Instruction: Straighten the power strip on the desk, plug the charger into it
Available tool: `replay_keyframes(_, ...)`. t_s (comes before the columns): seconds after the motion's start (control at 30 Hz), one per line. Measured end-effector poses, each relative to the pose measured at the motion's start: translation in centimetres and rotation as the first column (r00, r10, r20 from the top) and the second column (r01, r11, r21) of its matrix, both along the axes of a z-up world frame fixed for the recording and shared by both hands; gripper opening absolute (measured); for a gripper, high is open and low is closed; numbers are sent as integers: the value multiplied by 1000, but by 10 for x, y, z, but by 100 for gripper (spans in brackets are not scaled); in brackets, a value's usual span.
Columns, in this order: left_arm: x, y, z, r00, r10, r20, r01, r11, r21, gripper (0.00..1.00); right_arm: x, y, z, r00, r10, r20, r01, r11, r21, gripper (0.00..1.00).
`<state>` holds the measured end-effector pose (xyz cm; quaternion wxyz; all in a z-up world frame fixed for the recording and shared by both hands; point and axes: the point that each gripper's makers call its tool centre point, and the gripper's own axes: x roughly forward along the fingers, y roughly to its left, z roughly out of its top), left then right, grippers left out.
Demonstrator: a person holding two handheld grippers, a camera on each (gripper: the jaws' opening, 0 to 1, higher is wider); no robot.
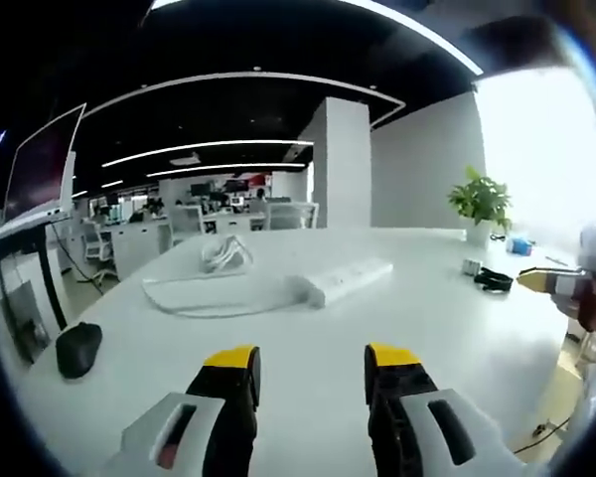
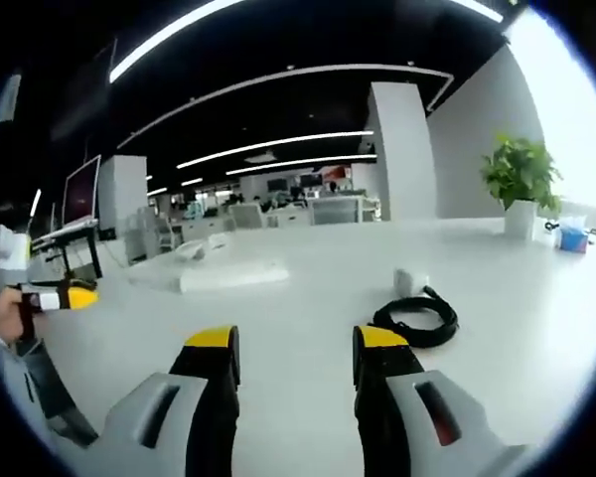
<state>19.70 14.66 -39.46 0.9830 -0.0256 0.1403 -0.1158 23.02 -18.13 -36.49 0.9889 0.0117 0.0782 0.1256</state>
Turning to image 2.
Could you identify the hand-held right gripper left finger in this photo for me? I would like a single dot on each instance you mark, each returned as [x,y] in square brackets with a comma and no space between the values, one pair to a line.
[144,427]

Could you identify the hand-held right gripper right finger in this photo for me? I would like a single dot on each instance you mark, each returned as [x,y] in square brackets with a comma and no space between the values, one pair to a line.
[442,437]

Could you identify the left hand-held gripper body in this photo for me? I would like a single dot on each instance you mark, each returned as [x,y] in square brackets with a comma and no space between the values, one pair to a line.
[11,248]

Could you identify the white power strip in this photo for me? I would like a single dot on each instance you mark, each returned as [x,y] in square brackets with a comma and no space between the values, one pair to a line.
[233,278]

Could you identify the white charger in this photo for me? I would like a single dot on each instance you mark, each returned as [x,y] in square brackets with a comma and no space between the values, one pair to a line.
[409,282]

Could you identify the small white desk object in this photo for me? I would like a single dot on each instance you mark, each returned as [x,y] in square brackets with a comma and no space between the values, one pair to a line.
[191,251]

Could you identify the white desk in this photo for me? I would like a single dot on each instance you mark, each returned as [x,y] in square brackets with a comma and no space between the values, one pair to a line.
[298,308]

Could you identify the long ceiling light strip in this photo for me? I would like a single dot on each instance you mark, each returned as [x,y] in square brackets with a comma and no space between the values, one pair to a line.
[174,37]

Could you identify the person's left hand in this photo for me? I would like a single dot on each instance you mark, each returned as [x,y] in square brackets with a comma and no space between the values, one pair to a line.
[5,315]

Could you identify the black monitor stand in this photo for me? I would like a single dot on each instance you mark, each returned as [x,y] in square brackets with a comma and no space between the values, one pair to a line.
[87,253]

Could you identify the computer monitor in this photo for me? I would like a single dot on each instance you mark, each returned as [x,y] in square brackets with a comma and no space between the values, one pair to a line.
[82,191]

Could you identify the small black object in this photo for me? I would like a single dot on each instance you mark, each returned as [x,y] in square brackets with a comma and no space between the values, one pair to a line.
[550,226]

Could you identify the blue tissue box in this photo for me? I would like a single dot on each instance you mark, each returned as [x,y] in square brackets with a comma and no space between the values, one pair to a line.
[572,237]

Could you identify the green potted plant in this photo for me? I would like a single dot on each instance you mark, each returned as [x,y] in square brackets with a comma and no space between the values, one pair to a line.
[521,189]

